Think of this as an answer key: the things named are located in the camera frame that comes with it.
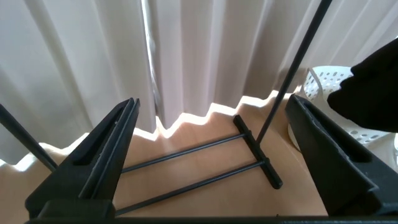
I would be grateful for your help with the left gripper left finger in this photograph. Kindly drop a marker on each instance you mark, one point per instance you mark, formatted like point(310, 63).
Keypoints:
point(93, 161)

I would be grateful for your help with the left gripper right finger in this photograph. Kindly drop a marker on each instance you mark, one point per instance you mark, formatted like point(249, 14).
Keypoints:
point(335, 168)

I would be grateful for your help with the black shorts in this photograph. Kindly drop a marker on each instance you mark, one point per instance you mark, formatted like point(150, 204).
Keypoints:
point(373, 93)

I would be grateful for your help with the white laundry basket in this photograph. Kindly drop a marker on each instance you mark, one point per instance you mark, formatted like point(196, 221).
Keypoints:
point(323, 81)

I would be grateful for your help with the black clothes rack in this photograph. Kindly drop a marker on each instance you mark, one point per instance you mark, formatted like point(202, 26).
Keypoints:
point(299, 56)

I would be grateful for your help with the beige curtain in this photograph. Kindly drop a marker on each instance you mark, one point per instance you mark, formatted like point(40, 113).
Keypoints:
point(77, 62)

